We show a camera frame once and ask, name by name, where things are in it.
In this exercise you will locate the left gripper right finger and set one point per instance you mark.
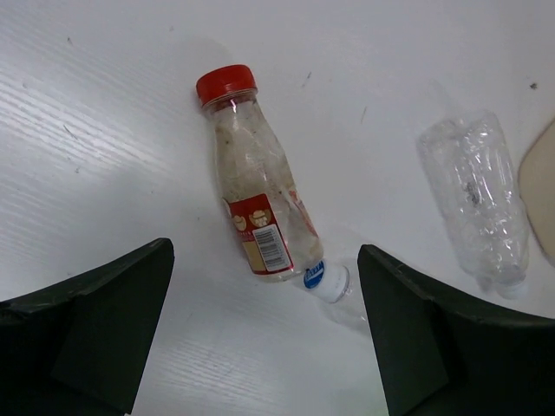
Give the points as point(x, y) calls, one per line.
point(441, 351)

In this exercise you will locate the red cap sauce bottle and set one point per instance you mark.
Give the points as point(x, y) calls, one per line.
point(255, 180)

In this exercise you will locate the clear bottle centre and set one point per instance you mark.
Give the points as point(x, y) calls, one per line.
point(340, 294)

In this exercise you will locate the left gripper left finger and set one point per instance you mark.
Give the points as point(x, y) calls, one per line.
point(80, 346)

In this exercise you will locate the beige plastic bin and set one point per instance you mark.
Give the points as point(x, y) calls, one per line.
point(536, 185)

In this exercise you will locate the clear bottle near bin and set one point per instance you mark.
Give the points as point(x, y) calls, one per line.
point(470, 173)

